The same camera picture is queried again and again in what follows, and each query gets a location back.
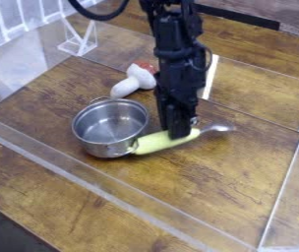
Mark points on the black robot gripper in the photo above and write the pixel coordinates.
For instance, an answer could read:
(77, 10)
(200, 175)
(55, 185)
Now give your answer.
(177, 26)

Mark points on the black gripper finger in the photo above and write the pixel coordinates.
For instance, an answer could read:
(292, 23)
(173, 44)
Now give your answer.
(177, 112)

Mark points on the stainless steel pot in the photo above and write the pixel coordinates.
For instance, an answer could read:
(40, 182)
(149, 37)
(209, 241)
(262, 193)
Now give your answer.
(109, 126)

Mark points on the toy mushroom red cap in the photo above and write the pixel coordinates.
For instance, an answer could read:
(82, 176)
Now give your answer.
(139, 79)

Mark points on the black strip on table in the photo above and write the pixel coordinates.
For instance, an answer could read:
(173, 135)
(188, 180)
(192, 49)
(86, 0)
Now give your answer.
(238, 17)

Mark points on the clear acrylic triangular bracket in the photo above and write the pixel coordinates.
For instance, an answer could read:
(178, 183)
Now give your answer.
(78, 44)

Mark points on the clear acrylic enclosure wall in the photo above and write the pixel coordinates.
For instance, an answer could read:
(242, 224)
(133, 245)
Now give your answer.
(221, 194)

